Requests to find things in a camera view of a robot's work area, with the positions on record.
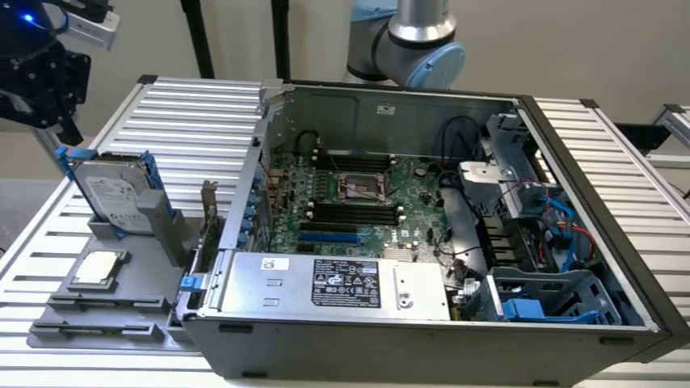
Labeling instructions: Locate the short black wire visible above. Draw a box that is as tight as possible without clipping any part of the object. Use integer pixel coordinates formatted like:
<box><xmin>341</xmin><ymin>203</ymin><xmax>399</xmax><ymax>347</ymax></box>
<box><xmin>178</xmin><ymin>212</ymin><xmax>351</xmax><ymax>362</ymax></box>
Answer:
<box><xmin>294</xmin><ymin>129</ymin><xmax>326</xmax><ymax>158</ymax></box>

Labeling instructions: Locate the black stand pole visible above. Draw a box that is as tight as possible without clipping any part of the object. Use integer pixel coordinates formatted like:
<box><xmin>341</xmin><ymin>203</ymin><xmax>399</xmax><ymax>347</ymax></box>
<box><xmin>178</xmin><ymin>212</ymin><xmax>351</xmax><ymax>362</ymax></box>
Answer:
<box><xmin>269</xmin><ymin>0</ymin><xmax>294</xmax><ymax>80</ymax></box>
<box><xmin>181</xmin><ymin>0</ymin><xmax>218</xmax><ymax>80</ymax></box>

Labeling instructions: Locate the long black looped wire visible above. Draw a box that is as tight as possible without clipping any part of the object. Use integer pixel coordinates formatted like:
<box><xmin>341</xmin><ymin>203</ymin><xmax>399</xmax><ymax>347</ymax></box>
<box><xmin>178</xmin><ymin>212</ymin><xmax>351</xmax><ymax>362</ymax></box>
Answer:
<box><xmin>438</xmin><ymin>116</ymin><xmax>486</xmax><ymax>163</ymax></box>

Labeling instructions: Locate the long black expansion slot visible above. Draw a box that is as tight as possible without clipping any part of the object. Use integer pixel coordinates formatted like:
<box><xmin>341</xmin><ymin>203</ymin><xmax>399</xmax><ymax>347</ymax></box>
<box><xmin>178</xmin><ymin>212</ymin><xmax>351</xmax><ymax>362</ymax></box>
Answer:
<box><xmin>299</xmin><ymin>222</ymin><xmax>361</xmax><ymax>235</ymax></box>

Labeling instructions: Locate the blue wire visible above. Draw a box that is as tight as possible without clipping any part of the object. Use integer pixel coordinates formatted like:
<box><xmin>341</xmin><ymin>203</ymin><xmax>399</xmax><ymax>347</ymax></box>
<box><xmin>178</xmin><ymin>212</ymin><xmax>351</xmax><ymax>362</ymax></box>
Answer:
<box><xmin>537</xmin><ymin>192</ymin><xmax>580</xmax><ymax>268</ymax></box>

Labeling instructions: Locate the grey parts rack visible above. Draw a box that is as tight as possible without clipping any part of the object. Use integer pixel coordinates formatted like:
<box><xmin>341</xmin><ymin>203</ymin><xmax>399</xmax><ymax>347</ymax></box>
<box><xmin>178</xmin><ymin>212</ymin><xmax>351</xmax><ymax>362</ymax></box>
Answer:
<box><xmin>26</xmin><ymin>189</ymin><xmax>218</xmax><ymax>351</ymax></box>

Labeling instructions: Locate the blue disk caddy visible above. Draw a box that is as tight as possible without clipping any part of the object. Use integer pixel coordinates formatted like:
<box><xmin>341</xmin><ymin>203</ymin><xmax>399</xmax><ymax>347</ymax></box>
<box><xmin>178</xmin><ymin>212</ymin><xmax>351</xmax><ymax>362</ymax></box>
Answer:
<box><xmin>500</xmin><ymin>297</ymin><xmax>548</xmax><ymax>323</ymax></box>

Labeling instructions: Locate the green motherboard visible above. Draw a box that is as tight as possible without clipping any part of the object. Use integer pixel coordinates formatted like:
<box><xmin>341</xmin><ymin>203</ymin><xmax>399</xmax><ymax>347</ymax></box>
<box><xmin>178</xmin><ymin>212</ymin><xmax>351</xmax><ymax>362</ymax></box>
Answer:
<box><xmin>267</xmin><ymin>150</ymin><xmax>472</xmax><ymax>285</ymax></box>

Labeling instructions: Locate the small metal slat table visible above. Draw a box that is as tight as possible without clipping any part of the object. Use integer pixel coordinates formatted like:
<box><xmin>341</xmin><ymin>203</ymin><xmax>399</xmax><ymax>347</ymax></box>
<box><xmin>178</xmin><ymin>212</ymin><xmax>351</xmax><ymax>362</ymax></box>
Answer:
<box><xmin>642</xmin><ymin>103</ymin><xmax>690</xmax><ymax>167</ymax></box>

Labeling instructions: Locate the grey disk bay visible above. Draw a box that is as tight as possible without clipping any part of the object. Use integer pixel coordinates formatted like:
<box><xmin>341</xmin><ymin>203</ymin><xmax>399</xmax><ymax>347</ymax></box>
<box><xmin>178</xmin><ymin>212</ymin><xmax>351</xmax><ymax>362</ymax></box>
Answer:
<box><xmin>462</xmin><ymin>265</ymin><xmax>633</xmax><ymax>325</ymax></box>

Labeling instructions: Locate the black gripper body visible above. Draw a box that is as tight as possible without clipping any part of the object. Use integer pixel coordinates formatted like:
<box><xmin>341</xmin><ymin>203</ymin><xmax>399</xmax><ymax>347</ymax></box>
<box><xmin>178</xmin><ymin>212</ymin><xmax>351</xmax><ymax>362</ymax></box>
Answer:
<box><xmin>0</xmin><ymin>0</ymin><xmax>92</xmax><ymax>131</ymax></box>

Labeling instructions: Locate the CPU socket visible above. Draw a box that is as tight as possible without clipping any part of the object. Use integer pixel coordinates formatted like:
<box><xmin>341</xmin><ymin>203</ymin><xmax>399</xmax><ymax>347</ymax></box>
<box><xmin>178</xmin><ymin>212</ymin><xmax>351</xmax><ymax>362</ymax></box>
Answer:
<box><xmin>334</xmin><ymin>171</ymin><xmax>393</xmax><ymax>204</ymax></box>

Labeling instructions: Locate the graphics card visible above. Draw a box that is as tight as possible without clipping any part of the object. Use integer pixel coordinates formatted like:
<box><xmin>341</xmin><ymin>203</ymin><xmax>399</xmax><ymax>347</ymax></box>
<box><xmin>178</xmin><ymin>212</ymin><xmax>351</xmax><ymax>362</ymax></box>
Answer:
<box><xmin>194</xmin><ymin>179</ymin><xmax>226</xmax><ymax>276</ymax></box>

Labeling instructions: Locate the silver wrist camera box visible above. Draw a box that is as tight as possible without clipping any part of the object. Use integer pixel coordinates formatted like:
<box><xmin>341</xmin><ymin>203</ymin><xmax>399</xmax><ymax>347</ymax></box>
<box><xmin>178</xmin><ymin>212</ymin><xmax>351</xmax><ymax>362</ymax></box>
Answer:
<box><xmin>63</xmin><ymin>6</ymin><xmax>121</xmax><ymax>52</ymax></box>

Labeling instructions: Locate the hard disk in blue caddy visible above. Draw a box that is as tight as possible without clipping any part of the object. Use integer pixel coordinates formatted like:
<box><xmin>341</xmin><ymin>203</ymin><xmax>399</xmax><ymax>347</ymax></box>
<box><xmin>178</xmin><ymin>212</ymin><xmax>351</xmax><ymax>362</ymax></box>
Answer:
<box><xmin>55</xmin><ymin>146</ymin><xmax>163</xmax><ymax>240</ymax></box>

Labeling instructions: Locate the silver CPU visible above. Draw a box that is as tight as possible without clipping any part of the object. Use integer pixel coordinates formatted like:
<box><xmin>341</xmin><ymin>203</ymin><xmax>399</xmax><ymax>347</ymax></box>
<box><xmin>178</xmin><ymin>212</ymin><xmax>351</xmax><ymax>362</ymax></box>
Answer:
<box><xmin>71</xmin><ymin>250</ymin><xmax>133</xmax><ymax>286</ymax></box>

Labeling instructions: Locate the black open PC case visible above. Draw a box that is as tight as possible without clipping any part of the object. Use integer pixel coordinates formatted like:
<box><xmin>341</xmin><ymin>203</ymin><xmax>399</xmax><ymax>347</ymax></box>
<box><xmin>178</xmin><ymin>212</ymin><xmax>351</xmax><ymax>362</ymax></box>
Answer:
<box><xmin>175</xmin><ymin>78</ymin><xmax>690</xmax><ymax>382</ymax></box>

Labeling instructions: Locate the grey metal drive cage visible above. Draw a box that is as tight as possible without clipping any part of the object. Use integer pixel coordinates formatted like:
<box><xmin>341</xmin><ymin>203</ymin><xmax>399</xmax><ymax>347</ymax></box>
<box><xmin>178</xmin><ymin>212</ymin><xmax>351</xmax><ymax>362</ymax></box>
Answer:
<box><xmin>457</xmin><ymin>114</ymin><xmax>564</xmax><ymax>220</ymax></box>

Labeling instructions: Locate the blue expansion slot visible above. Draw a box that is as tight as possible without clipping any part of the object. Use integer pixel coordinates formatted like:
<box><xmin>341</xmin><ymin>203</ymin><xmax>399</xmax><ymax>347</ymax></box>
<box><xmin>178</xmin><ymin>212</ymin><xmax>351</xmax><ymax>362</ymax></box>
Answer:
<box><xmin>298</xmin><ymin>232</ymin><xmax>362</xmax><ymax>246</ymax></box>

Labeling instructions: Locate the silver power supply unit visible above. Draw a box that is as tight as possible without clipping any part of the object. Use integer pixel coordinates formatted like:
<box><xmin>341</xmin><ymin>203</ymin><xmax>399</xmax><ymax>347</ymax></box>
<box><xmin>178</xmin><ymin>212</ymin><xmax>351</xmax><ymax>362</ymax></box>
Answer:
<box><xmin>195</xmin><ymin>251</ymin><xmax>453</xmax><ymax>323</ymax></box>

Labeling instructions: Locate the red wire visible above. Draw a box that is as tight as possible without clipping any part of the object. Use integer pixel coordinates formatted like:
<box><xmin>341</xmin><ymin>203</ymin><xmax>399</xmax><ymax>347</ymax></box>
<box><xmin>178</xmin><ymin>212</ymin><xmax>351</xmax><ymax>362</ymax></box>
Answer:
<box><xmin>558</xmin><ymin>225</ymin><xmax>598</xmax><ymax>260</ymax></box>

